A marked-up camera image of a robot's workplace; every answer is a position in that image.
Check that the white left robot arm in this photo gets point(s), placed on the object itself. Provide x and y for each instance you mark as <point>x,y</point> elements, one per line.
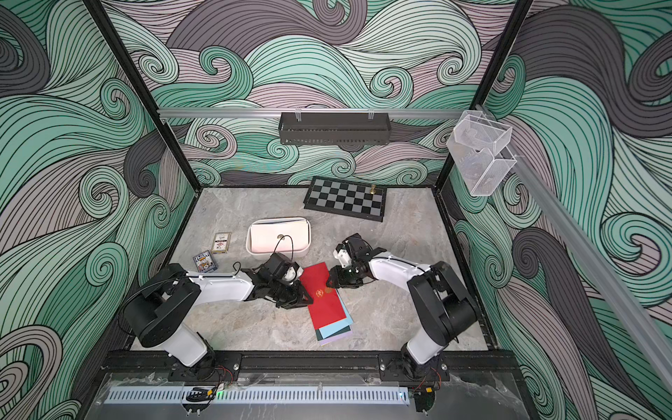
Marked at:
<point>156,312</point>

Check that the black right corner post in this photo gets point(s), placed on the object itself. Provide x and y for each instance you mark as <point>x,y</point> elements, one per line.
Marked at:
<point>503,43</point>

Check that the red envelope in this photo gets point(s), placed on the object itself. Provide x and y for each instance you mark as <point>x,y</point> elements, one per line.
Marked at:
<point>326,308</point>

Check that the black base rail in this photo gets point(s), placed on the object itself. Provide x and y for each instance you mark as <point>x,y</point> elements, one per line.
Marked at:
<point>383,365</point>

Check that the black folding chess board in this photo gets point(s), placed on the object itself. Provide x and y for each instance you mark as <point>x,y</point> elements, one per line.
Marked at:
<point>340,197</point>

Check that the blue playing card box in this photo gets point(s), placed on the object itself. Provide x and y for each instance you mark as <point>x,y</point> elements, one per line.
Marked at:
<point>204,262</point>

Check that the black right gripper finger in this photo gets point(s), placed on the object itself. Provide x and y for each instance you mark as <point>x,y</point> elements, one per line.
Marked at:
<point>337,272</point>
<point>335,283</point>

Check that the lavender envelope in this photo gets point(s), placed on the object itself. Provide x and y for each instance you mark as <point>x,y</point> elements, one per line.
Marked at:
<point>335,337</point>

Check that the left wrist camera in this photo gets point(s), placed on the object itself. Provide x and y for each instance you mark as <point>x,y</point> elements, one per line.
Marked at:
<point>280,268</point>

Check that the aluminium rail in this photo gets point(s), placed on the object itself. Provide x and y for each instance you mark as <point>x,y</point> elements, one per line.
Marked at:
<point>239,112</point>
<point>572,257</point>

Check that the white plastic storage box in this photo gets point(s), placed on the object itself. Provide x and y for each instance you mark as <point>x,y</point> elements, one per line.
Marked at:
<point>292,254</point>

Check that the black wall shelf tray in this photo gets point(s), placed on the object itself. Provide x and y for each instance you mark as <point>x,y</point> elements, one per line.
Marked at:
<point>349,129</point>

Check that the aluminium right rail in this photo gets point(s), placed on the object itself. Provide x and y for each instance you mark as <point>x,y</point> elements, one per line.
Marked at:
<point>572,257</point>

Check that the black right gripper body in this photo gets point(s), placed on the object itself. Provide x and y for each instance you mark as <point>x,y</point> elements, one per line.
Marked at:
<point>354,276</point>

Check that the pink envelope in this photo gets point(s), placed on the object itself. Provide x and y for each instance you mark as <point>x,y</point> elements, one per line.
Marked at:
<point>280,237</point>

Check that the aluminium back rail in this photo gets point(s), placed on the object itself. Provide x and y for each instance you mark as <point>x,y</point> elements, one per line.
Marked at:
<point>239,112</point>

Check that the white slotted cable duct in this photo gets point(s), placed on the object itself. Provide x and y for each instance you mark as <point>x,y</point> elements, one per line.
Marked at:
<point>384,395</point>

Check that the clear acrylic wall bin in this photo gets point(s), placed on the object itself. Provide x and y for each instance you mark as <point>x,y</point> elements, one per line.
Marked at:
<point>480,150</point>

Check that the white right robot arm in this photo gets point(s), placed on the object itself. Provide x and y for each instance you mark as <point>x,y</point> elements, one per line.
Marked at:
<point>444,306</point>

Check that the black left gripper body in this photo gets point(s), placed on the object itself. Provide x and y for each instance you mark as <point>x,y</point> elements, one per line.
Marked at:
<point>286,295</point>

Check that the black corner frame post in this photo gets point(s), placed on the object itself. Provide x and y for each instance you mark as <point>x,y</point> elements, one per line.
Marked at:
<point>117,47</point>

